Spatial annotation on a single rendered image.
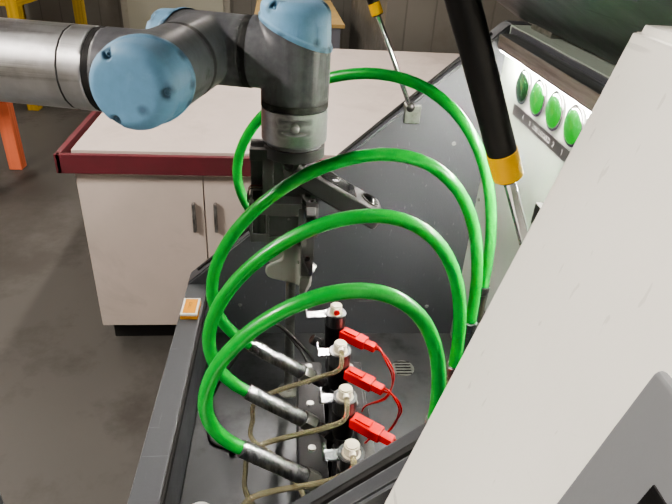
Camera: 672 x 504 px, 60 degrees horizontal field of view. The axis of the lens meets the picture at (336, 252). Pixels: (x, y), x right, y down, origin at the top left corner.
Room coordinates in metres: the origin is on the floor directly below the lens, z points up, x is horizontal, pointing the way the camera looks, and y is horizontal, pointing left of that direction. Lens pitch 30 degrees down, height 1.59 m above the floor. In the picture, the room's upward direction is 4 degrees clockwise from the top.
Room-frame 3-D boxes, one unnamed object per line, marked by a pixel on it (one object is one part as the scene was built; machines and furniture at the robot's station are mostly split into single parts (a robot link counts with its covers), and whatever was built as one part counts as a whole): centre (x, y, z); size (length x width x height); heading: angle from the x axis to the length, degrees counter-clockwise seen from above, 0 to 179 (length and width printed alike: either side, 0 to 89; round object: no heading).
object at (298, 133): (0.64, 0.06, 1.38); 0.08 x 0.08 x 0.05
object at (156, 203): (2.87, -0.03, 0.42); 2.23 x 1.89 x 0.84; 97
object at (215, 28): (0.64, 0.16, 1.45); 0.11 x 0.11 x 0.08; 83
